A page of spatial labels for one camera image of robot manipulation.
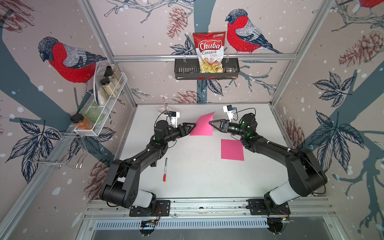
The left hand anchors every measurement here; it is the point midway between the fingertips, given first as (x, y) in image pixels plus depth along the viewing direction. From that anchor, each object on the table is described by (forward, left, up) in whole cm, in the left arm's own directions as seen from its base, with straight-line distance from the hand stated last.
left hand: (196, 124), depth 80 cm
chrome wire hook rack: (-15, +56, +13) cm, 59 cm away
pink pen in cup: (+25, +22, -10) cm, 35 cm away
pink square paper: (-3, -3, +1) cm, 4 cm away
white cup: (+22, +24, -12) cm, 35 cm away
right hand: (-2, -7, +3) cm, 8 cm away
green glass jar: (-1, +51, +12) cm, 52 cm away
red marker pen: (-22, +18, -23) cm, 36 cm away
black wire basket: (+36, +5, +11) cm, 38 cm away
